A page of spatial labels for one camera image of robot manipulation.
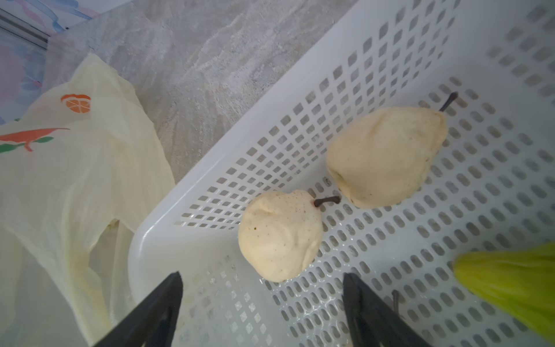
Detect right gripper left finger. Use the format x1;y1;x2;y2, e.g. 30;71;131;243
95;272;184;347

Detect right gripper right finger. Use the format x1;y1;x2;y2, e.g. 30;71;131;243
343;273;430;347

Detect yellow plastic bag fruit print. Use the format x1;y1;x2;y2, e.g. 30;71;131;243
1;54;175;346

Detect green pear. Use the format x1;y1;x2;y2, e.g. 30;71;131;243
454;241;554;343

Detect white plastic basket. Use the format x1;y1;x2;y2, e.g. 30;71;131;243
128;1;554;346

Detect beige pear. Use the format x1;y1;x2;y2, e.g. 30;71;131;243
238;190;341;283
326;92;458;209

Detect left aluminium corner post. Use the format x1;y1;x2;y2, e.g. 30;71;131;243
0;10;49;50

